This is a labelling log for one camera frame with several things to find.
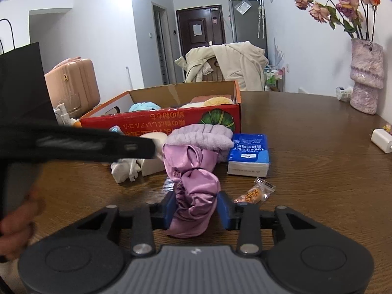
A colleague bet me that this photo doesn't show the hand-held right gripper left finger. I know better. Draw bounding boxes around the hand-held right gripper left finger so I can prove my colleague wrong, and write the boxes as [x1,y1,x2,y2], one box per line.
[70,191,177,258]

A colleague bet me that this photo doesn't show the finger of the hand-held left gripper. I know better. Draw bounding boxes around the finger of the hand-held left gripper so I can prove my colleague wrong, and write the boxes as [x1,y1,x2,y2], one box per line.
[116,131,157,162]

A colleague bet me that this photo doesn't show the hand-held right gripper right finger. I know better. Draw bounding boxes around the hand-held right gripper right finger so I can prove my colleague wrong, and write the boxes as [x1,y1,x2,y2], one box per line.
[217,191,323,257]

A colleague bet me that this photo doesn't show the white cloth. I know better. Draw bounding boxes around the white cloth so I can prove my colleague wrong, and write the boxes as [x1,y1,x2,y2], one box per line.
[110,158,143,184]

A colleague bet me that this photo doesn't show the pink satin cloth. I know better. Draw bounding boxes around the pink satin cloth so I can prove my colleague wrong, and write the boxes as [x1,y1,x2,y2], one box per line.
[162,144,221,239]

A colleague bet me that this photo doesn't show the blue plush toy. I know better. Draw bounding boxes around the blue plush toy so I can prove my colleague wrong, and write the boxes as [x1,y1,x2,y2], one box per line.
[129,102,161,112]

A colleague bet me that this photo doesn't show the red cardboard box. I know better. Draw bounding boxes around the red cardboard box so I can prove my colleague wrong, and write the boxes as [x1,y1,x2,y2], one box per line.
[79,80,242,137]

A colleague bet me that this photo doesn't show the lilac fluffy towel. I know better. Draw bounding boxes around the lilac fluffy towel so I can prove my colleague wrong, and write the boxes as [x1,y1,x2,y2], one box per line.
[165,124,235,154]

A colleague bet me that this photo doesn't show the blue tissue pack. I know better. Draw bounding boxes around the blue tissue pack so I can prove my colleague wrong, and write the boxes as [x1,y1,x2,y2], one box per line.
[227,133,271,177]

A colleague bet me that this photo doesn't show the red-brown sponge pad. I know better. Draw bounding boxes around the red-brown sponge pad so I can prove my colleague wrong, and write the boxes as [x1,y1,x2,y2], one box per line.
[191,94,232,102]

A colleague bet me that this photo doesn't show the yellow alpaca plush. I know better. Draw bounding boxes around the yellow alpaca plush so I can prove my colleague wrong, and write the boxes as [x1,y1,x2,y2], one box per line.
[204,96,234,107]

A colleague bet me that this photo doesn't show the person's left hand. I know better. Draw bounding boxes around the person's left hand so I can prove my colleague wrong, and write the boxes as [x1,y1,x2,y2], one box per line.
[0,186,47,263]

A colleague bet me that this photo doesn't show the clear snack packet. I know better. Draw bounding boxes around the clear snack packet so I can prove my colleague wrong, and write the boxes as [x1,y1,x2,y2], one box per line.
[234,178,277,204]

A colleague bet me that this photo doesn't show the pink suitcase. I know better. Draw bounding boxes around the pink suitcase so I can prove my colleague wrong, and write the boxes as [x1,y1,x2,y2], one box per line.
[44,57,101,114]

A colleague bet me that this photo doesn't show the black paper bag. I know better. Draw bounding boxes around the black paper bag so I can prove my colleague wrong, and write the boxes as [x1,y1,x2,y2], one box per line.
[0,18,56,127]

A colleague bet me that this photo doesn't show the wooden chair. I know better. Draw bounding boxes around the wooden chair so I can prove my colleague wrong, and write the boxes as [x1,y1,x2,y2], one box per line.
[200,57,229,82]

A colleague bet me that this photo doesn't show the dark brown door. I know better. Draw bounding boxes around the dark brown door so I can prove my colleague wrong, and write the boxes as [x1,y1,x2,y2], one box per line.
[176,5,225,59]

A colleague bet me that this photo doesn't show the beige coat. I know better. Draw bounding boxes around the beige coat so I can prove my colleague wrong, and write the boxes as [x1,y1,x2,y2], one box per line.
[174,41,270,92]

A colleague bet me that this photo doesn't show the shelf cart with bottles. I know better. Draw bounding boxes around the shelf cart with bottles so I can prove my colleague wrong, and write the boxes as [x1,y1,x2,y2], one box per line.
[264,64,285,92]

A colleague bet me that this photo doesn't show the grey refrigerator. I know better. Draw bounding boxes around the grey refrigerator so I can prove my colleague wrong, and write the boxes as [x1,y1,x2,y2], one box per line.
[228,0,268,49]

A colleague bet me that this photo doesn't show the small white container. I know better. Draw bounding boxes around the small white container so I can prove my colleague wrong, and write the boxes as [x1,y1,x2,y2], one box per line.
[335,86,354,100]

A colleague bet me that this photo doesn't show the white power adapter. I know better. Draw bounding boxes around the white power adapter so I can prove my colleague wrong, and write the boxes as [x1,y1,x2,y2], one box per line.
[370,129,392,154]

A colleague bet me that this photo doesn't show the white umbrella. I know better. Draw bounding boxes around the white umbrella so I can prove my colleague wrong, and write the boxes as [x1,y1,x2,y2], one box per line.
[257,0,265,40]

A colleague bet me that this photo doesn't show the pink textured vase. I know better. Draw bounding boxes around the pink textured vase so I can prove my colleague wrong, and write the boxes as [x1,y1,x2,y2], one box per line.
[350,38,385,115]

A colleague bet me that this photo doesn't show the grey door frame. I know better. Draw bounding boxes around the grey door frame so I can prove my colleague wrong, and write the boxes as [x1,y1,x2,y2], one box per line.
[152,2,170,85]

